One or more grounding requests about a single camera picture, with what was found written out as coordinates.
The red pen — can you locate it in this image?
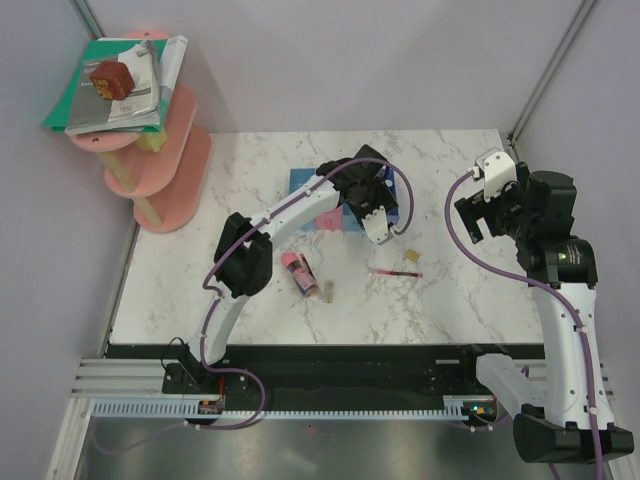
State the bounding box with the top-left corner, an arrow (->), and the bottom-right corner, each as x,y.
369,268 -> 423,278

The green folder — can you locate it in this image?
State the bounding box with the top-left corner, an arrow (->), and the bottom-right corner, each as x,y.
43,38 -> 169,135

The aluminium rail frame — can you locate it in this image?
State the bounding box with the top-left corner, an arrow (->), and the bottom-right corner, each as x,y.
44,219 -> 619,480

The red brown cube box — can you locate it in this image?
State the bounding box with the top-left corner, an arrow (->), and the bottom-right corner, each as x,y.
90,60 -> 135,101

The white cable duct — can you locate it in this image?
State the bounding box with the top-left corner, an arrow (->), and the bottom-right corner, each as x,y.
92,396 -> 496,421

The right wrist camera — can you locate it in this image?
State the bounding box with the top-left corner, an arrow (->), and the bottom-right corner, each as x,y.
471,151 -> 517,203

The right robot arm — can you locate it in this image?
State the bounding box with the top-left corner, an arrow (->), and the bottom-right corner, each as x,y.
445,164 -> 635,471

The sky blue drawer box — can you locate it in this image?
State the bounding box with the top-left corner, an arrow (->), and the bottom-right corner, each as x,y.
342,204 -> 363,233

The pink tiered shelf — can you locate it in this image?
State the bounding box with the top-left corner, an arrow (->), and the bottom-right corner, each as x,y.
67,29 -> 213,235

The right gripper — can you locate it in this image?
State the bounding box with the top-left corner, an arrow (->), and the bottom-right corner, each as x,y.
456,162 -> 538,244

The purple drawer box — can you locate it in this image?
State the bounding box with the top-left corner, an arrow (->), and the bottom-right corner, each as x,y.
377,166 -> 397,198

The yellow eraser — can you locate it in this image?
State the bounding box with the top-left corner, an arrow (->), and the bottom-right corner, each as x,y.
405,249 -> 420,262

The pink glue stick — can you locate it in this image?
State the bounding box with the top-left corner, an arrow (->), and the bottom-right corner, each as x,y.
281,252 -> 306,289

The light blue drawer box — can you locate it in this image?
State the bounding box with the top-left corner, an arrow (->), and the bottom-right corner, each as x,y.
289,168 -> 321,201

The pink drawer box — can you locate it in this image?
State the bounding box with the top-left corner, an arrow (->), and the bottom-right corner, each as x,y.
315,207 -> 343,231

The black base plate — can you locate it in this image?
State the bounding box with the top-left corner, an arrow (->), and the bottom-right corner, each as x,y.
106,344 -> 544,410

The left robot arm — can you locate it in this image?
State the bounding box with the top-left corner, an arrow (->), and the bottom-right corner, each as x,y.
184,145 -> 412,393

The small clear ruler case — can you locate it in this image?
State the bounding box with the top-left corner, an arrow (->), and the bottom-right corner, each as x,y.
323,281 -> 335,304

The grey manual booklet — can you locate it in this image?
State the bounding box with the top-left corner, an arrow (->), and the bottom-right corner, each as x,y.
65,48 -> 160,135

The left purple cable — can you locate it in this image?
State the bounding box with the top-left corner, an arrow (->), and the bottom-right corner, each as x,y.
92,156 -> 416,456

